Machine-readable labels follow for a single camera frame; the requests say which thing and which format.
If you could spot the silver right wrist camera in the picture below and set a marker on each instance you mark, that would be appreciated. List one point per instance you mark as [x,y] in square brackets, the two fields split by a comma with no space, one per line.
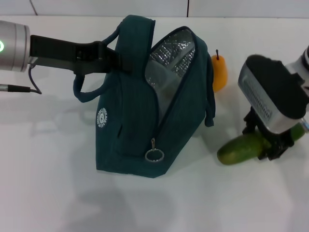
[265,79]

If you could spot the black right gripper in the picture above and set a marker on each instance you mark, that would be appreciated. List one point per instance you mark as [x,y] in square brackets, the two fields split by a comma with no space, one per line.
[281,137]

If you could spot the dark teal insulated bag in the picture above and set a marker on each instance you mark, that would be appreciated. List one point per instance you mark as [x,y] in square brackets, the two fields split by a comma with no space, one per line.
[135,125]

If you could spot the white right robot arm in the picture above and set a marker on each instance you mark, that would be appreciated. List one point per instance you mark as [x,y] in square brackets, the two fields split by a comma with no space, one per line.
[304,60]

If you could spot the orange pear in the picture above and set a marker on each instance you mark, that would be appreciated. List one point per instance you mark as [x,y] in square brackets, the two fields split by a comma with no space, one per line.
[219,72]

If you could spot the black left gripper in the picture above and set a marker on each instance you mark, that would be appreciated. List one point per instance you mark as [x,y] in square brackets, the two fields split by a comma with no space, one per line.
[53,52]

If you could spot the green cucumber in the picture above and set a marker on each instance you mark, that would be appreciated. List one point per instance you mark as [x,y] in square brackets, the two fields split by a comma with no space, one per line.
[239,149]

